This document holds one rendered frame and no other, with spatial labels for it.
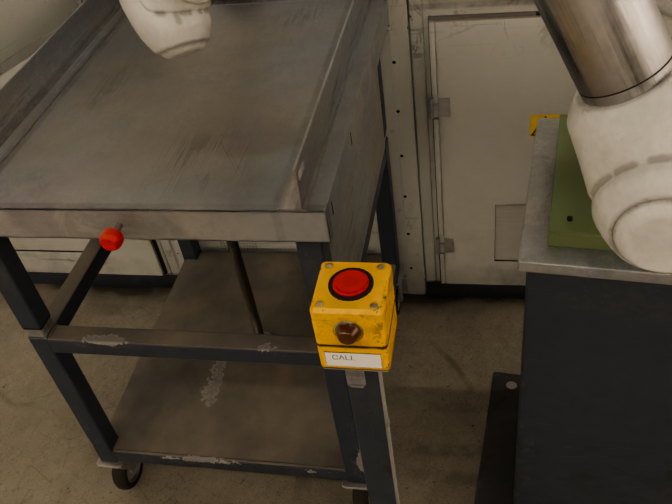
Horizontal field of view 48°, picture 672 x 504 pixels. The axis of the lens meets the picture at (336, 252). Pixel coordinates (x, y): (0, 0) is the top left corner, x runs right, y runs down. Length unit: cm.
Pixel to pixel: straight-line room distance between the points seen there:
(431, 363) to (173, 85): 95
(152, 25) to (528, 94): 85
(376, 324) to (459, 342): 116
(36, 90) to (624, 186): 104
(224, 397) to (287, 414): 15
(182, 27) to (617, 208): 61
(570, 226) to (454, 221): 81
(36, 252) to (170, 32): 135
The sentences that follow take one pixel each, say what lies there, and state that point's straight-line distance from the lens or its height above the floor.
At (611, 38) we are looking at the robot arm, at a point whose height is 111.
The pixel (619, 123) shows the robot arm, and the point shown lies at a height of 103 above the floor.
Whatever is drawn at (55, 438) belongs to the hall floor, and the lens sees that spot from 201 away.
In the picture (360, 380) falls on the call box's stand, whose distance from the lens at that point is 90.
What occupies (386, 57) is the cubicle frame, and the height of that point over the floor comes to 71.
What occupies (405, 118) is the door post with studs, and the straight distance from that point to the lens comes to 171.
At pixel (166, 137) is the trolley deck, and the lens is 124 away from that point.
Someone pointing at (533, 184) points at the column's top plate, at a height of 75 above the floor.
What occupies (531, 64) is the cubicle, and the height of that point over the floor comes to 70.
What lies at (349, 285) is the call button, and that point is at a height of 91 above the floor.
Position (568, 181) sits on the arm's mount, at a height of 78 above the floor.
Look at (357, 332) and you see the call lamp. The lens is 80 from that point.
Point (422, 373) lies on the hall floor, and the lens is 188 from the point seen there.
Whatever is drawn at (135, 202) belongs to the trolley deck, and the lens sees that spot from 111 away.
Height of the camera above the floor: 146
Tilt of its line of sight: 41 degrees down
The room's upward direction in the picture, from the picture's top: 10 degrees counter-clockwise
